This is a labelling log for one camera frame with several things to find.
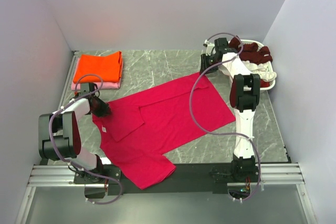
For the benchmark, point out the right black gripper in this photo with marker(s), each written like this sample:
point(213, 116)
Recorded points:
point(205, 68)

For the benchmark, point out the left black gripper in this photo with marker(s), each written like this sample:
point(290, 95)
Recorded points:
point(102, 113)

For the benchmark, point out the crimson pink t shirt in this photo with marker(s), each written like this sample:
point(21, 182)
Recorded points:
point(146, 125)

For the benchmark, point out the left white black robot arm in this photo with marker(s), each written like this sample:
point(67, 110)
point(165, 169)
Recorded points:
point(59, 137)

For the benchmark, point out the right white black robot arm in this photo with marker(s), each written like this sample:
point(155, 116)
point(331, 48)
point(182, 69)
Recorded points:
point(244, 98)

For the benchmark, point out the folded light pink t shirt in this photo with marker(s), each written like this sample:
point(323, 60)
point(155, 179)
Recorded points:
point(106, 85)

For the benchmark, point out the white crumpled garment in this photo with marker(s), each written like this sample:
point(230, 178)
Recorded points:
point(237, 68)

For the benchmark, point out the folded orange t shirt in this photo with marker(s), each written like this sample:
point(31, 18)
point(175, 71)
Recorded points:
point(109, 68)

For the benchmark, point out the dark maroon garment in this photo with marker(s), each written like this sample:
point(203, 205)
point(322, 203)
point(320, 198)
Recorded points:
point(251, 52)

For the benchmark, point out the red garment in basket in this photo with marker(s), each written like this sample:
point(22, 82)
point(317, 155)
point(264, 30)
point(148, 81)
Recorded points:
point(264, 84)

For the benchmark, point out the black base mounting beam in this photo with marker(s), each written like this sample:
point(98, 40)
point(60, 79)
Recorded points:
point(219, 178)

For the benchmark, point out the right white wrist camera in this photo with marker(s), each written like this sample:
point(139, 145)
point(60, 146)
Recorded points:
point(210, 47)

